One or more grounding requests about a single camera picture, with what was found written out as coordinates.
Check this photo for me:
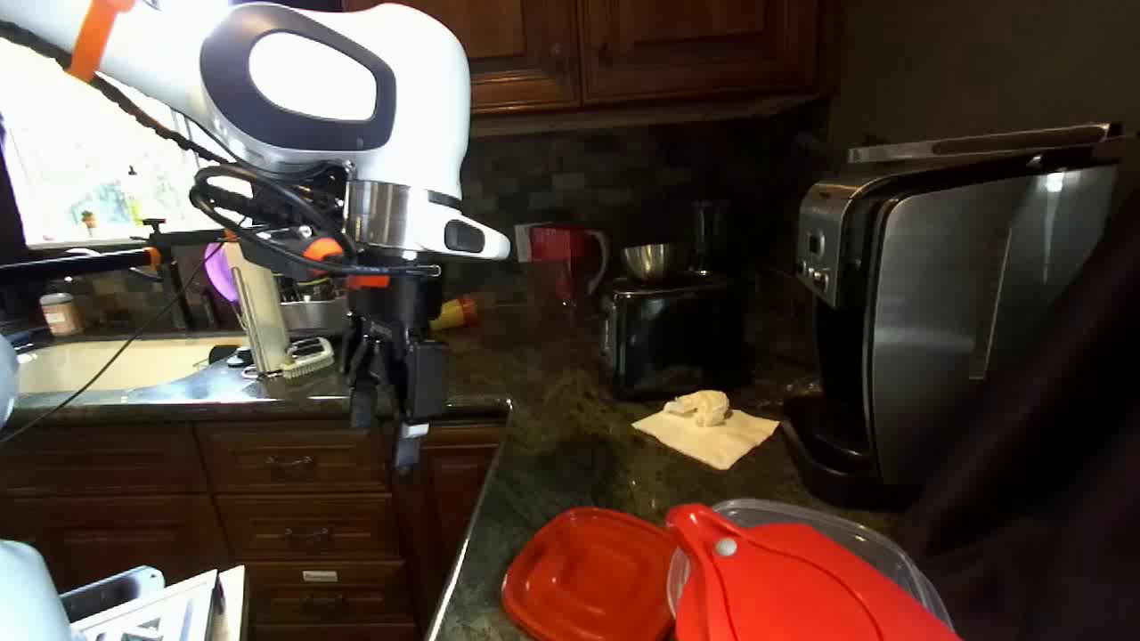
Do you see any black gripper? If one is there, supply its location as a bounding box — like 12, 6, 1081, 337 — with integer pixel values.
340, 259, 455, 481

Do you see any small shiny metal bowl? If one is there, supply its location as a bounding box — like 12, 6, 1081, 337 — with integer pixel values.
622, 239, 681, 284

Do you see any silver pot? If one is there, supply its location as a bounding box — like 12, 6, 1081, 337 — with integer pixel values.
276, 293, 358, 337

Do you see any wooden drawer cabinet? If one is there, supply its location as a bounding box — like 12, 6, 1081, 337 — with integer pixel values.
0, 413, 515, 641

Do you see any black braided cable bundle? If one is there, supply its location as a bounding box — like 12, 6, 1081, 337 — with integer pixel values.
111, 82, 351, 246

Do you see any loose red plastic lid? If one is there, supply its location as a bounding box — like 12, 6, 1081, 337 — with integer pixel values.
500, 502, 686, 641

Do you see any black chrome coffee maker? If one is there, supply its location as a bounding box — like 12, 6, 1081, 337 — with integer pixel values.
782, 120, 1127, 513

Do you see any tan cloth napkin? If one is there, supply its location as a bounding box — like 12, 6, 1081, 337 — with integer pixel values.
632, 384, 785, 475

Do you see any red mug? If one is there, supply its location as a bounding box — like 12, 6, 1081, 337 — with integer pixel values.
523, 221, 612, 316

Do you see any yellow orange small object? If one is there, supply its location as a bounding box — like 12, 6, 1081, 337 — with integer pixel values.
428, 293, 486, 337

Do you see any thin black cable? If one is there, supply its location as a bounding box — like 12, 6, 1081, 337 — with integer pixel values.
0, 331, 149, 450

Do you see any purple plastic object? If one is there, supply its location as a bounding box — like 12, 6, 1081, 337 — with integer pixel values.
199, 239, 244, 305

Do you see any black chrome toaster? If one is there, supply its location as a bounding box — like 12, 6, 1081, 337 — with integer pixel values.
597, 270, 756, 404

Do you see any bright window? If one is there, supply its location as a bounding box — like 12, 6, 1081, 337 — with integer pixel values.
0, 32, 244, 255

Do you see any black tripod with orange knob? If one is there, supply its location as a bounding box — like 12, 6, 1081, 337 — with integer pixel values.
141, 213, 195, 335

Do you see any orange strap on forearm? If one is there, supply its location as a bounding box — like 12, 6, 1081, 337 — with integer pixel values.
63, 0, 137, 84

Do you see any small glass jar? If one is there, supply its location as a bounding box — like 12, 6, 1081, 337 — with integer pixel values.
36, 290, 82, 341

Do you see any clear container with red lid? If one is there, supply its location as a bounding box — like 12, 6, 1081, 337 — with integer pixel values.
660, 494, 964, 641

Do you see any dark wooden upper cabinet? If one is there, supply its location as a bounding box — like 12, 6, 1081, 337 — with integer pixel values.
344, 0, 839, 117

